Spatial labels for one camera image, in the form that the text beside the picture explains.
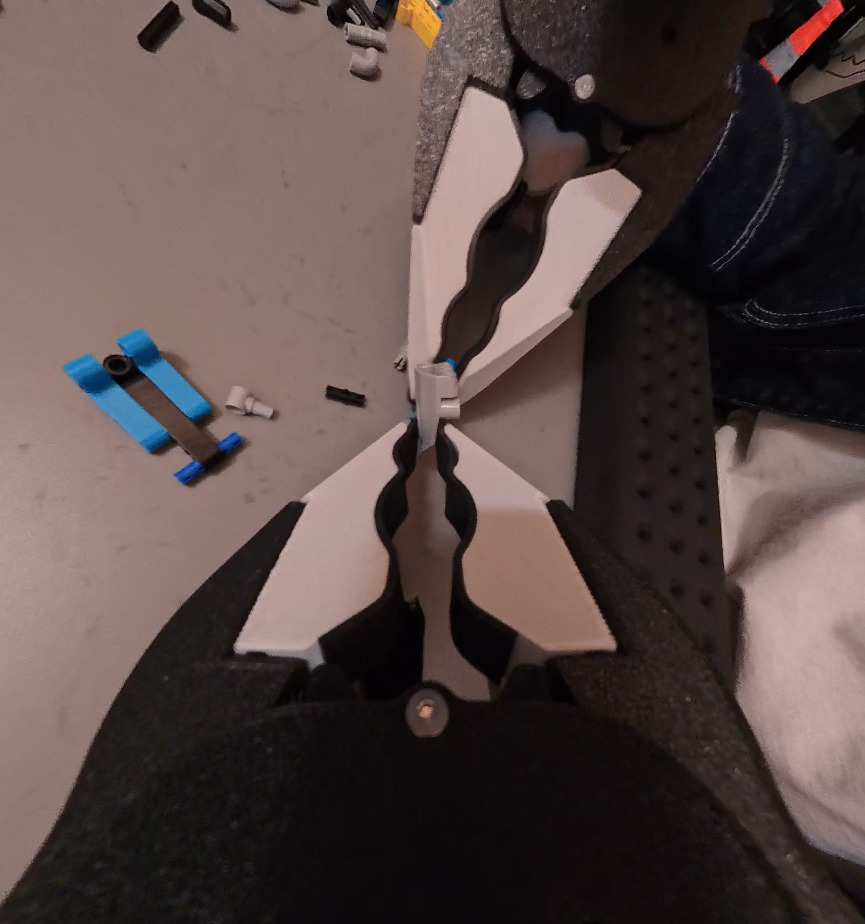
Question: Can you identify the orange cone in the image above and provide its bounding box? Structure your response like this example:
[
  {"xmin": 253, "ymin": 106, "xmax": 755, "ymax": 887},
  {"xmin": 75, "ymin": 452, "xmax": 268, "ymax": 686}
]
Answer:
[{"xmin": 761, "ymin": 0, "xmax": 846, "ymax": 82}]

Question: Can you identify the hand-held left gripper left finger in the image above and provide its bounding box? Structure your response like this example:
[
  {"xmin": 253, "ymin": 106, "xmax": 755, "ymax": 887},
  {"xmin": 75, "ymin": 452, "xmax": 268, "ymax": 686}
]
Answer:
[{"xmin": 232, "ymin": 421, "xmax": 426, "ymax": 665}]

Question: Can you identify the pile of toy building pieces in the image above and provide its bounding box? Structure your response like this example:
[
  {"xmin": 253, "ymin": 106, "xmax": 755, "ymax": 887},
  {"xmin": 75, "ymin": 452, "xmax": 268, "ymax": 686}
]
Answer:
[{"xmin": 137, "ymin": 0, "xmax": 448, "ymax": 80}]

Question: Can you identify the light grey axle pin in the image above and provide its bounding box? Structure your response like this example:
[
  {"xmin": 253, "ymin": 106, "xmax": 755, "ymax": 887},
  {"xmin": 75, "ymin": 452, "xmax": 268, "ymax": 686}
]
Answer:
[{"xmin": 225, "ymin": 386, "xmax": 276, "ymax": 420}]

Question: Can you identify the person's right forearm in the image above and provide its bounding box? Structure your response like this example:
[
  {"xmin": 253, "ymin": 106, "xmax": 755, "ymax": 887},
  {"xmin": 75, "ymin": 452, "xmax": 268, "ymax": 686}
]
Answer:
[{"xmin": 649, "ymin": 54, "xmax": 865, "ymax": 304}]

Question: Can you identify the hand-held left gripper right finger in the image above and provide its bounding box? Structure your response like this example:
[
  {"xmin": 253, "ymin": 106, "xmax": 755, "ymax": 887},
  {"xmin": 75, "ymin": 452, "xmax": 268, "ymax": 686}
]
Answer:
[{"xmin": 434, "ymin": 423, "xmax": 617, "ymax": 683}]

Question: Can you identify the person's body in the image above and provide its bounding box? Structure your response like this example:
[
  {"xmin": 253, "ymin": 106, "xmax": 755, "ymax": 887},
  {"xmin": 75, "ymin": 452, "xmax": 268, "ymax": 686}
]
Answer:
[{"xmin": 710, "ymin": 289, "xmax": 865, "ymax": 889}]

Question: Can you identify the grey triangular panel piece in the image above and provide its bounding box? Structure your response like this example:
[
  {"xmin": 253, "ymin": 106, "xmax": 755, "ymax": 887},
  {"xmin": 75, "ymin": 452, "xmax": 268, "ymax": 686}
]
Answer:
[{"xmin": 412, "ymin": 363, "xmax": 462, "ymax": 454}]

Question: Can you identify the black perforated pad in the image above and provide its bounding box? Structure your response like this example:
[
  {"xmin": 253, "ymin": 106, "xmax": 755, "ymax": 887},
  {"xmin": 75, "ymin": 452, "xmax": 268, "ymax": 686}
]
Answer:
[{"xmin": 575, "ymin": 267, "xmax": 738, "ymax": 676}]

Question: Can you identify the blue beam assembly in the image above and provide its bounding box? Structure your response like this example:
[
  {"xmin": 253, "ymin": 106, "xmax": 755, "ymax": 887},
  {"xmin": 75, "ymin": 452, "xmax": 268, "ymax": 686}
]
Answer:
[{"xmin": 63, "ymin": 330, "xmax": 244, "ymax": 485}]

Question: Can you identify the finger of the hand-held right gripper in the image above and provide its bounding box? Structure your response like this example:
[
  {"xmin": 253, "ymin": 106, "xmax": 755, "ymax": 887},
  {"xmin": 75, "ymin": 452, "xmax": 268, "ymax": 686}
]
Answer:
[
  {"xmin": 407, "ymin": 81, "xmax": 529, "ymax": 401},
  {"xmin": 450, "ymin": 168, "xmax": 644, "ymax": 401}
]

